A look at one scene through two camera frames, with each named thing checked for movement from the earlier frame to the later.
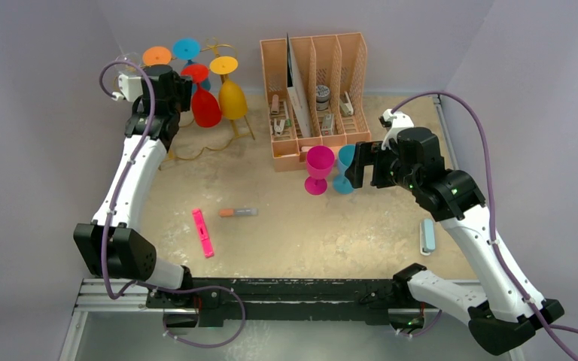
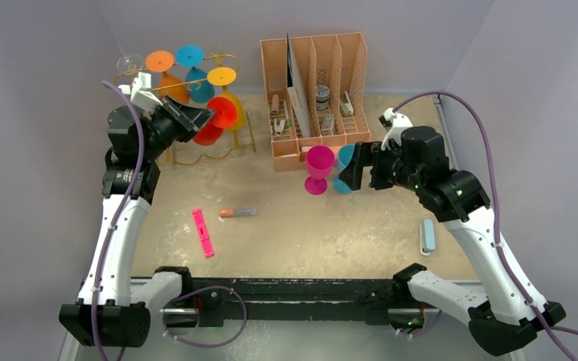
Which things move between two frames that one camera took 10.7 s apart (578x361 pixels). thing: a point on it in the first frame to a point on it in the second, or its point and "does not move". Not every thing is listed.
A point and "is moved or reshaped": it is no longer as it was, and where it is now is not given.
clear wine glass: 133,58 does not move
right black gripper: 366,165 does not move
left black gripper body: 182,101 to 162,133
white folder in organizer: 295,90 does not move
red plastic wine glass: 206,110 to 224,116
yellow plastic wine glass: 232,101 is moved or reshaped
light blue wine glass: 342,185 does not move
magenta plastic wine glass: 320,162 does not move
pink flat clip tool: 202,227 does not move
